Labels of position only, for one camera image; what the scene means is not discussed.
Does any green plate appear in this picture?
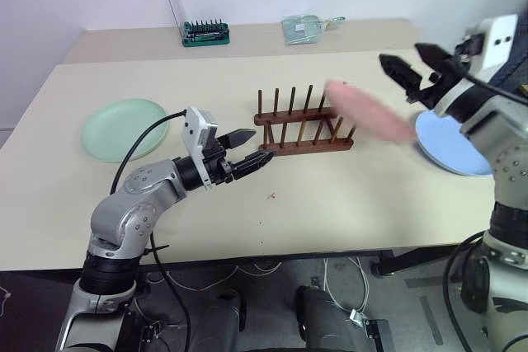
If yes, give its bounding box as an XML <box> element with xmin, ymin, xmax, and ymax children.
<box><xmin>81</xmin><ymin>98</ymin><xmax>170</xmax><ymax>163</ymax></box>

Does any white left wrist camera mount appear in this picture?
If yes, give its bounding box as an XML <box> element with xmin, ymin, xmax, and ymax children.
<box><xmin>181</xmin><ymin>106</ymin><xmax>219</xmax><ymax>193</ymax></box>

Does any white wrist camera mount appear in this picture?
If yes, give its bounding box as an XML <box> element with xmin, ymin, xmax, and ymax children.
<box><xmin>432</xmin><ymin>13</ymin><xmax>519</xmax><ymax>119</ymax></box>
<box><xmin>181</xmin><ymin>106</ymin><xmax>219</xmax><ymax>193</ymax></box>

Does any dark grey rounded shape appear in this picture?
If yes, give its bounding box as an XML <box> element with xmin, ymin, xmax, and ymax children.
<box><xmin>187</xmin><ymin>289</ymin><xmax>248</xmax><ymax>352</ymax></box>
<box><xmin>294</xmin><ymin>284</ymin><xmax>398</xmax><ymax>352</ymax></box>

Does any blue plate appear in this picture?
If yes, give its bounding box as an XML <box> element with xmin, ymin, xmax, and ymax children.
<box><xmin>414</xmin><ymin>110</ymin><xmax>494</xmax><ymax>176</ymax></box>

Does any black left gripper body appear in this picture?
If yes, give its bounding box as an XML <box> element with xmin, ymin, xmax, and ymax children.
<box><xmin>204</xmin><ymin>134</ymin><xmax>238</xmax><ymax>187</ymax></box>

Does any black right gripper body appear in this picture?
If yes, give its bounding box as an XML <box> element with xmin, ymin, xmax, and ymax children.
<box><xmin>405</xmin><ymin>34</ymin><xmax>484</xmax><ymax>111</ymax></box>

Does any wooden dish rack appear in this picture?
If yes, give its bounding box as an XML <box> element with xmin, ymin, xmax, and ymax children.
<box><xmin>253</xmin><ymin>84</ymin><xmax>356</xmax><ymax>157</ymax></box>

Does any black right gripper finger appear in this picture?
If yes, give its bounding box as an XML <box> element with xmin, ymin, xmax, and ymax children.
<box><xmin>414</xmin><ymin>42</ymin><xmax>460</xmax><ymax>77</ymax></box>
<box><xmin>379</xmin><ymin>53</ymin><xmax>424</xmax><ymax>100</ymax></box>

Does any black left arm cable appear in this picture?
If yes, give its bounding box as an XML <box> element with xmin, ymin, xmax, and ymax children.
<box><xmin>109</xmin><ymin>109</ymin><xmax>193</xmax><ymax>352</ymax></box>

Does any pink plate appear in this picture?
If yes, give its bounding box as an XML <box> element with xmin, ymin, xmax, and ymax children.
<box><xmin>324</xmin><ymin>79</ymin><xmax>418</xmax><ymax>146</ymax></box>

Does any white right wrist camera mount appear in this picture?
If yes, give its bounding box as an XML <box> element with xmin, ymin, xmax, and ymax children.
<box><xmin>432</xmin><ymin>13</ymin><xmax>519</xmax><ymax>119</ymax></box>

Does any white floor cable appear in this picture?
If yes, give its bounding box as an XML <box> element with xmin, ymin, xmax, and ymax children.
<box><xmin>320</xmin><ymin>256</ymin><xmax>370</xmax><ymax>317</ymax></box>
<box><xmin>164</xmin><ymin>260</ymin><xmax>282</xmax><ymax>292</ymax></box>

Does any green screwdriver bit set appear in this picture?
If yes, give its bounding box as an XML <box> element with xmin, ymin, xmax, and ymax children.
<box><xmin>166</xmin><ymin>0</ymin><xmax>232</xmax><ymax>48</ymax></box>

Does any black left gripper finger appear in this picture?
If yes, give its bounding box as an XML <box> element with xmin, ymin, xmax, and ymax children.
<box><xmin>218</xmin><ymin>129</ymin><xmax>258</xmax><ymax>152</ymax></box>
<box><xmin>231</xmin><ymin>150</ymin><xmax>276</xmax><ymax>181</ymax></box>

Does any clear greenish plastic packet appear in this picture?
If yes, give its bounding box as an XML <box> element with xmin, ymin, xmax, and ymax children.
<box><xmin>282</xmin><ymin>14</ymin><xmax>327</xmax><ymax>46</ymax></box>

